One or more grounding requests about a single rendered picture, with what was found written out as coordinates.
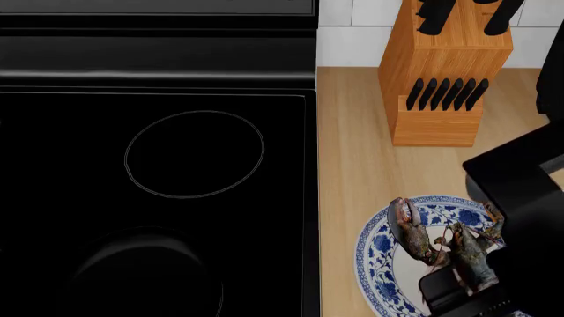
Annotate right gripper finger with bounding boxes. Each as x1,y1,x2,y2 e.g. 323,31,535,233
499,210,526,290
418,265,469,313

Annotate dark grey lobster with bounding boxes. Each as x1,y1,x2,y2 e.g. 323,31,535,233
386,196,507,297

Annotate blue white porcelain plate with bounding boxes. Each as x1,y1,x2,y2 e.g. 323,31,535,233
354,195,537,317

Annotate wooden knife block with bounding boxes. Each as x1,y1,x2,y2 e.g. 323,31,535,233
377,0,515,148

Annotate black glass cooktop stove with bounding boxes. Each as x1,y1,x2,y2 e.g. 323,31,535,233
0,0,322,317

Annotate small black steak knife handle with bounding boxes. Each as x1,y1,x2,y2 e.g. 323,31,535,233
417,77,439,112
453,77,478,113
428,77,452,113
441,77,465,113
464,77,491,113
405,77,426,111

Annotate large black knife handle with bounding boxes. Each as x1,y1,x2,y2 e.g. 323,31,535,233
483,0,524,37
415,0,460,36

